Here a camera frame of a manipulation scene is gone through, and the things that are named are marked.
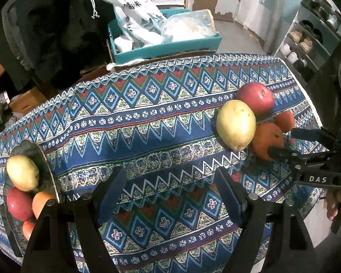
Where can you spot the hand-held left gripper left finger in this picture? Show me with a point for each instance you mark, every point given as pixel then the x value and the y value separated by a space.
pixel 113 193

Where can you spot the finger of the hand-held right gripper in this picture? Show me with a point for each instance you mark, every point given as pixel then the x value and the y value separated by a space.
pixel 287 155
pixel 309 136

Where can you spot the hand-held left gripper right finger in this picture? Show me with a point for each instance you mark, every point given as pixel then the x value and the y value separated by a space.
pixel 230 196

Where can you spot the orange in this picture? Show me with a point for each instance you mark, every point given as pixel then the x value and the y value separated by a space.
pixel 41 203
pixel 265 138

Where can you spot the dark glass bowl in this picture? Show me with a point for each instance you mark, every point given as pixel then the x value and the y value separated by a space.
pixel 37 153

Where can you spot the small orange tangerine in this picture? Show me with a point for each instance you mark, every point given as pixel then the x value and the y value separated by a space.
pixel 28 229

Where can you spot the yellow apple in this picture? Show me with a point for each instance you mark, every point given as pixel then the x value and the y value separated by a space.
pixel 235 125
pixel 22 173

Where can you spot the red apple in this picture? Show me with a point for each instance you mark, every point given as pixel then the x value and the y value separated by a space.
pixel 17 204
pixel 255 98

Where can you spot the person's right hand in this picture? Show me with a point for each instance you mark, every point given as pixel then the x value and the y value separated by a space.
pixel 332 207

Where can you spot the small red tangerine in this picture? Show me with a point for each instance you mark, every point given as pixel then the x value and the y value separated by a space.
pixel 285 121

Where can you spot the blue patterned tablecloth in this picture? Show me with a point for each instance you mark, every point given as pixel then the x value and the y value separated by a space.
pixel 159 136

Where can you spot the rows of shoes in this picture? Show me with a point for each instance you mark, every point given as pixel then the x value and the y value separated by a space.
pixel 301 41

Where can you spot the metal shoe rack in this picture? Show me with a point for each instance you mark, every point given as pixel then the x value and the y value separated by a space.
pixel 298 17

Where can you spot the wooden drawer box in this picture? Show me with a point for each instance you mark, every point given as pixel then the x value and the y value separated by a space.
pixel 28 102

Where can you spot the white door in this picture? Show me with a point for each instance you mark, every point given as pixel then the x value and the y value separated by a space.
pixel 250 0

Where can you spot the teal box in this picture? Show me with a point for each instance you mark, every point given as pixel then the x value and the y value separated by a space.
pixel 170 51

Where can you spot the clear plastic bag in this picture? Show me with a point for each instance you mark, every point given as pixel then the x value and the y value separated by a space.
pixel 187 25

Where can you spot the black coat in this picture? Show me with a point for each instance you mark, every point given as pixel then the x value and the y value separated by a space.
pixel 51 28

